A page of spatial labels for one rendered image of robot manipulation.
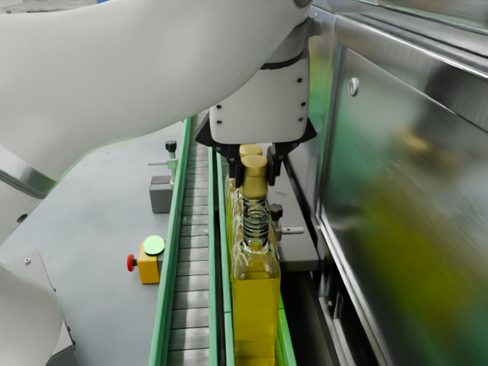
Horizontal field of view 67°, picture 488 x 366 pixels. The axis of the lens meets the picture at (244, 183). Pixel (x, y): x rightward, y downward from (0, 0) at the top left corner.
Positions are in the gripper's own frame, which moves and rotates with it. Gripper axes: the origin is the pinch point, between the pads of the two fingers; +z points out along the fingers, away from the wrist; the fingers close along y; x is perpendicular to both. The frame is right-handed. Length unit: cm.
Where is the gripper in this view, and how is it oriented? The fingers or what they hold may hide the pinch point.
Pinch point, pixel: (253, 167)
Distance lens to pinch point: 44.3
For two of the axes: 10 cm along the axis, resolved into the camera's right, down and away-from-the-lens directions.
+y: -9.9, 0.5, -0.9
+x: 1.0, 7.2, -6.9
